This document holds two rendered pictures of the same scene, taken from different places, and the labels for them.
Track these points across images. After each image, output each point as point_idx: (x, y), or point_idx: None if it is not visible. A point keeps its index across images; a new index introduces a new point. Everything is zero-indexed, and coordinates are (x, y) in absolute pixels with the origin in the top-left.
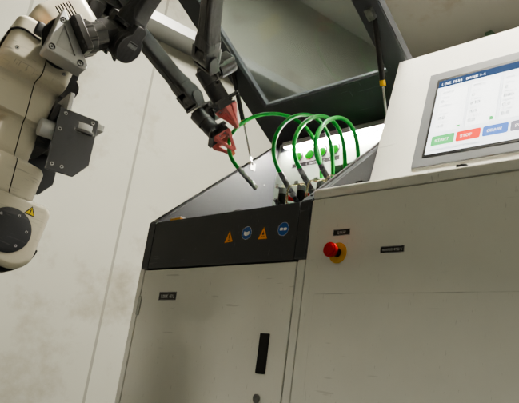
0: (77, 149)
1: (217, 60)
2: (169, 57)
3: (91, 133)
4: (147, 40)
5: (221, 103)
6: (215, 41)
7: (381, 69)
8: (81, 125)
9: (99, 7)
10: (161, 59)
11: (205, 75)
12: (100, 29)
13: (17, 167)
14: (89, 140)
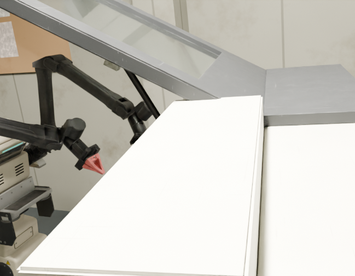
0: (7, 231)
1: (50, 144)
2: (94, 86)
3: (8, 222)
4: (76, 80)
5: (77, 165)
6: (32, 139)
7: (155, 119)
8: (2, 219)
9: (41, 74)
10: (89, 91)
11: (64, 144)
12: None
13: None
14: (10, 225)
